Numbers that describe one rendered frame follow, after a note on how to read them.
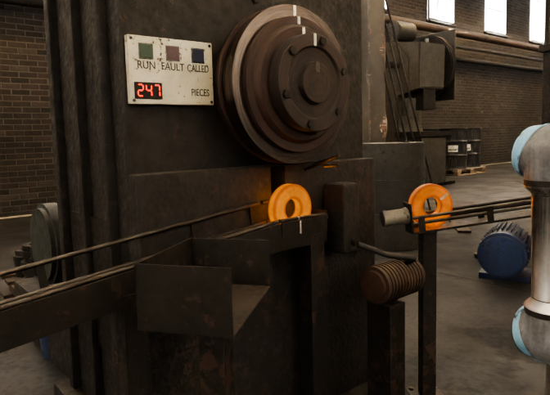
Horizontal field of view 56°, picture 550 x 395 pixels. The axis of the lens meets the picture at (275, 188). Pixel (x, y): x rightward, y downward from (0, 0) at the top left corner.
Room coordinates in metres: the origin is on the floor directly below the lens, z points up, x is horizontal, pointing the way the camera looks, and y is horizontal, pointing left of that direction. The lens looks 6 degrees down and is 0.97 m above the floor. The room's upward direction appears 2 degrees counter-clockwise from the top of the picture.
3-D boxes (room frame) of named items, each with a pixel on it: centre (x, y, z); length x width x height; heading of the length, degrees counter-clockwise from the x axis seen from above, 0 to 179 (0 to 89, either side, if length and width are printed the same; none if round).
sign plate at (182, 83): (1.47, 0.28, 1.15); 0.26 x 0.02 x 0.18; 129
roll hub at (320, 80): (1.52, -0.11, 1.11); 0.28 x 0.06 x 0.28; 129
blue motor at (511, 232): (3.35, -1.52, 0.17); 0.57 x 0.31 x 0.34; 149
